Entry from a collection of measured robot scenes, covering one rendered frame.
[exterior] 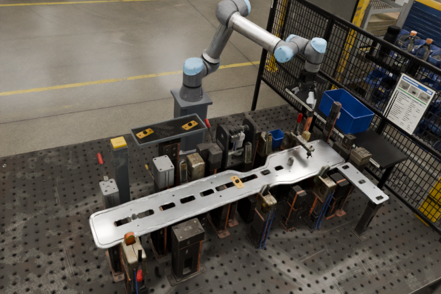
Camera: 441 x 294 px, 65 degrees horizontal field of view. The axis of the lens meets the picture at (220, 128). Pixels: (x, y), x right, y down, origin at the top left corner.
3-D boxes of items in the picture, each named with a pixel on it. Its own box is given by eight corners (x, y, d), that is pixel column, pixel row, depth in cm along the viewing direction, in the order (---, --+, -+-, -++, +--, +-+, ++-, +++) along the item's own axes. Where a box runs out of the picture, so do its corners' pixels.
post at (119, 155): (119, 211, 190) (113, 151, 163) (115, 201, 195) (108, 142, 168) (133, 207, 193) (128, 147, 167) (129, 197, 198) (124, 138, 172)
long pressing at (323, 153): (99, 257, 137) (98, 255, 136) (86, 215, 152) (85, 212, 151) (348, 163, 197) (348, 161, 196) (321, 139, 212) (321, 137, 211)
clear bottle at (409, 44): (399, 67, 200) (415, 35, 188) (390, 62, 205) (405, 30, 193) (407, 65, 203) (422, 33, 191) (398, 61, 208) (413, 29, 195)
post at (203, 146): (195, 201, 201) (200, 149, 176) (191, 195, 204) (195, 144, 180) (203, 199, 203) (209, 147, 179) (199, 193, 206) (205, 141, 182)
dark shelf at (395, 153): (380, 170, 193) (382, 167, 191) (283, 89, 253) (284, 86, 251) (406, 160, 203) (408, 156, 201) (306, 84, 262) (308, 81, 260)
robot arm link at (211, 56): (189, 69, 215) (224, -6, 176) (203, 61, 225) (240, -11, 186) (202, 82, 213) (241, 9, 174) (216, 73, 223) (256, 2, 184)
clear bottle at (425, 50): (414, 76, 194) (431, 42, 182) (405, 70, 198) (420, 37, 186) (421, 74, 197) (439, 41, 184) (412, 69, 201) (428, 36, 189)
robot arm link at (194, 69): (178, 81, 208) (178, 61, 199) (192, 73, 217) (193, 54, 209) (193, 88, 203) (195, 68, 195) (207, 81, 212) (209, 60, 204)
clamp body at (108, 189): (108, 246, 173) (100, 198, 151) (102, 229, 180) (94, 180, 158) (127, 239, 177) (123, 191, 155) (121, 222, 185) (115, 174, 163)
